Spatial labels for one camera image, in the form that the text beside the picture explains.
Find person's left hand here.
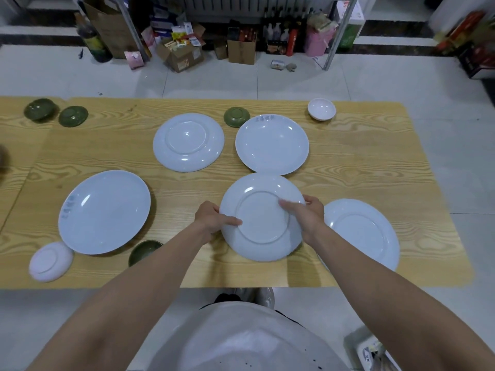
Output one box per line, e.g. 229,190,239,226
194,201,243,244

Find person's right hand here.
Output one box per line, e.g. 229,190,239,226
279,194,326,244

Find person's left forearm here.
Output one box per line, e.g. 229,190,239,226
26,224,212,371

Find person's right forearm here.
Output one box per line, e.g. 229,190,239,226
309,227,495,371

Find white plate with blue print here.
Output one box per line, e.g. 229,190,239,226
235,114,310,176

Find person's grey shoe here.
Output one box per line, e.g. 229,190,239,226
231,288,275,310

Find green small bowl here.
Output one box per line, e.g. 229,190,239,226
224,107,251,128
24,98,57,122
58,106,89,128
128,240,164,268

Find white small bowl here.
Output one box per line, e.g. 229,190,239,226
29,242,74,283
308,98,337,122

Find person's white shirt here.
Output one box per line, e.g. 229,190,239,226
148,301,349,371

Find large white plate blue print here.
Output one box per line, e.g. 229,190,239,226
58,170,152,255

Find red bottle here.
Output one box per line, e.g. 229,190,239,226
286,28,299,57

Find cardboard box with bottles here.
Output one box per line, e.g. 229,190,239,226
227,27,258,65

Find pink bag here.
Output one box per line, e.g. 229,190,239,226
304,12,338,58

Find small brown cardboard box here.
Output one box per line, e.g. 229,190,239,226
213,36,229,61

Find row of dark bottles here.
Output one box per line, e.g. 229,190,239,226
262,7,315,56

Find open cardboard box with packets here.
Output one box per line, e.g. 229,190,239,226
156,22,206,73

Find metal shelf leg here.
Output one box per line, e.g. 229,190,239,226
322,0,359,71
115,0,151,62

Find green and white box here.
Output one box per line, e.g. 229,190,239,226
336,0,366,50

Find pink packet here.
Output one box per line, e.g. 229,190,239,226
124,51,145,70

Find white radiator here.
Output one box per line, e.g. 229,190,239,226
185,0,334,24

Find dark oil bottle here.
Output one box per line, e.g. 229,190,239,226
75,13,113,63

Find large brown cardboard box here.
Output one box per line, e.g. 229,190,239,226
83,0,141,61

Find red gift boxes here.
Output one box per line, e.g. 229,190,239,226
434,11,495,80

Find white device with cables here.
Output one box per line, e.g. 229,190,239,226
355,331,403,371

